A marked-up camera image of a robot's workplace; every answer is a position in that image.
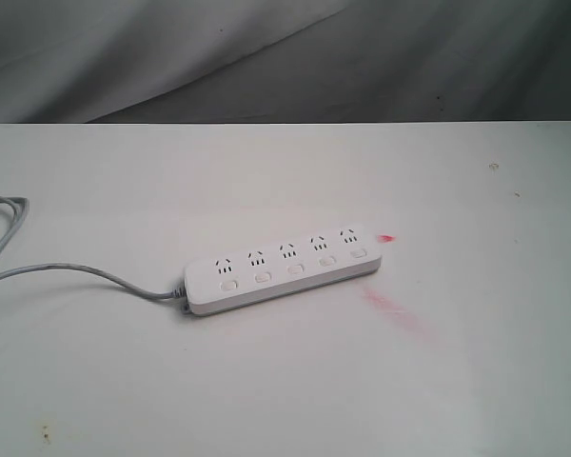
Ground white power strip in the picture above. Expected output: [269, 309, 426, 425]
[184, 224, 383, 316]

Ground grey backdrop cloth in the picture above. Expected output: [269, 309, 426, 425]
[0, 1, 571, 124]

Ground grey power cord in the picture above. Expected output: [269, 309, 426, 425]
[0, 192, 187, 301]

